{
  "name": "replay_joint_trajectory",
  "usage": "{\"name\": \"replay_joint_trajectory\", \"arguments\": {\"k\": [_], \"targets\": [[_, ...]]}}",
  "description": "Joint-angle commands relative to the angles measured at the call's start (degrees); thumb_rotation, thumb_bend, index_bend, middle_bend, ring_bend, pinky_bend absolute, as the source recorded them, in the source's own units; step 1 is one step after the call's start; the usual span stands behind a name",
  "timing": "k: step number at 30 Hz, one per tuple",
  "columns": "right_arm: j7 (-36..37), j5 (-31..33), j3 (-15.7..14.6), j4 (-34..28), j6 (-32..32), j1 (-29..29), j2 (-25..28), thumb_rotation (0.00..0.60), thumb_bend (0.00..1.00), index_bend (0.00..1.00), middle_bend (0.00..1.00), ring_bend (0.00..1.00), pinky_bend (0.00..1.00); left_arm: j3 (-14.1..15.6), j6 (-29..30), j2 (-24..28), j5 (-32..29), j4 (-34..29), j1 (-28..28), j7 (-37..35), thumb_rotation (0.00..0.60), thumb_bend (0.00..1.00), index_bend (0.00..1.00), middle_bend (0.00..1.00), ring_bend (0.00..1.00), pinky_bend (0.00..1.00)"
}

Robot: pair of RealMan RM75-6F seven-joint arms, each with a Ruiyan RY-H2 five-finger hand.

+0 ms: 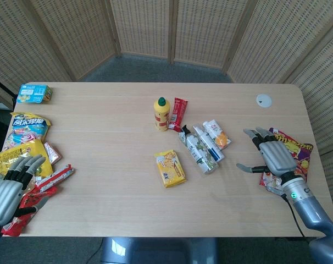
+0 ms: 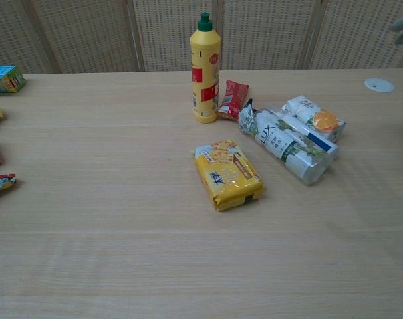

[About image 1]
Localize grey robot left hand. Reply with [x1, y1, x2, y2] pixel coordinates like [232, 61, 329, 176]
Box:
[0, 153, 49, 228]

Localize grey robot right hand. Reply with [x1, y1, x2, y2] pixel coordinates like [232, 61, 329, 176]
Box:
[236, 126, 297, 179]

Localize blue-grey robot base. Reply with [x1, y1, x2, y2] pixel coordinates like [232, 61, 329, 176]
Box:
[100, 236, 220, 264]

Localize red purple chips bag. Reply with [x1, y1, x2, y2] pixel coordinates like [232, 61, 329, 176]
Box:
[259, 127, 314, 194]

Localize red snack bag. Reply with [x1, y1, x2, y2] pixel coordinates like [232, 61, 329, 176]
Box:
[1, 185, 59, 237]

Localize large yellow snack bag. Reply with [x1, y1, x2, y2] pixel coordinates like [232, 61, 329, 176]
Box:
[0, 139, 53, 190]

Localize long red white snack pack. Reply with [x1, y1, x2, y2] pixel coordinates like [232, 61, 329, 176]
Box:
[34, 164, 75, 194]

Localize small red-brown snack pack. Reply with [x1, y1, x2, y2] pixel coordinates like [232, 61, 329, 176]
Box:
[43, 141, 63, 166]

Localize white spray bottle blue label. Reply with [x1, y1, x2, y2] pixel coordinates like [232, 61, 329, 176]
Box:
[193, 123, 225, 163]

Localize Alpenliebe candy bag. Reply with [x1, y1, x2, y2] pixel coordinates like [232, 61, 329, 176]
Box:
[7, 111, 51, 151]

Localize Lux body wash bottle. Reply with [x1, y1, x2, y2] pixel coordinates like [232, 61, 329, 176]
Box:
[178, 125, 219, 175]

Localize blue candy box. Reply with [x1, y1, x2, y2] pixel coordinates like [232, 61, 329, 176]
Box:
[17, 84, 53, 105]

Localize yellow cracker pack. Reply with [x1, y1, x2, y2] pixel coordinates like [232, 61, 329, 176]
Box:
[154, 149, 187, 189]

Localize red snack stick pack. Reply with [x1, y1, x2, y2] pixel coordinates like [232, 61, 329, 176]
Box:
[168, 97, 188, 133]

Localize yellow bottle green cap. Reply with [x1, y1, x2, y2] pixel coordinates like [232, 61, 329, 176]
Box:
[153, 97, 171, 132]

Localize woven wooden folding screen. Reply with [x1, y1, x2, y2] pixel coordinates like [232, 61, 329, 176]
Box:
[0, 0, 333, 221]

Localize white table cable grommet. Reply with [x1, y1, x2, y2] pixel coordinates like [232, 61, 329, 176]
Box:
[256, 93, 273, 108]

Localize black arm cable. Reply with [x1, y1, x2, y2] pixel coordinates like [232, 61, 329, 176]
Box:
[281, 192, 305, 237]

